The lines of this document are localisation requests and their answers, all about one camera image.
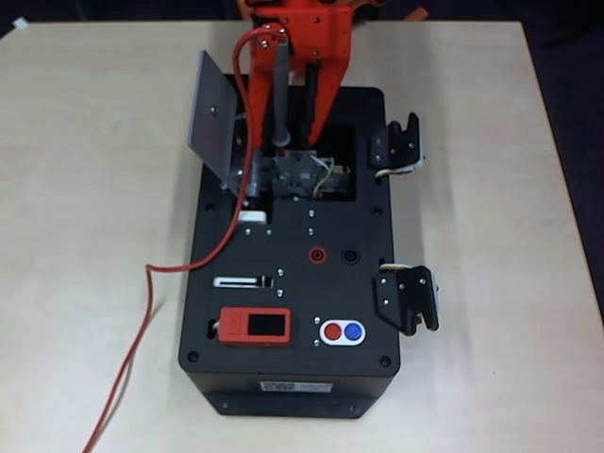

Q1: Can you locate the red display module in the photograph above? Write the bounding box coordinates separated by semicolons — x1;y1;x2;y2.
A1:
216;308;293;348

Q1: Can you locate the red cable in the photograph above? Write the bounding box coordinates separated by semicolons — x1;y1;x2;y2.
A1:
82;26;289;453

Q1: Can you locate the white label sticker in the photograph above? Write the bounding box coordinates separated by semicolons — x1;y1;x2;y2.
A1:
260;380;334;394

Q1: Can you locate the grey test probe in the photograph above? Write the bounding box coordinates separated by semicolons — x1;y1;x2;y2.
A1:
270;41;293;159

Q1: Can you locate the black task box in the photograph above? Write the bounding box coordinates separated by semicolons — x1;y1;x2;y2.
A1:
177;73;402;419

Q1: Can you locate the black cable clip bracket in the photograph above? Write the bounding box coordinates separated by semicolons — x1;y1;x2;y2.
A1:
366;111;428;179
372;264;441;337

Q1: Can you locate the grey hinged door panel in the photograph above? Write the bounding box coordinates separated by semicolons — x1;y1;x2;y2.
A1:
187;50;259;199

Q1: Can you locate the white slider rail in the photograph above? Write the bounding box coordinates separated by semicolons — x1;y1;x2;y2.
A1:
211;276;275;290

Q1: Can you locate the white button housing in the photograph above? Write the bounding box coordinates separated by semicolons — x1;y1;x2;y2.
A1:
319;319;367;345

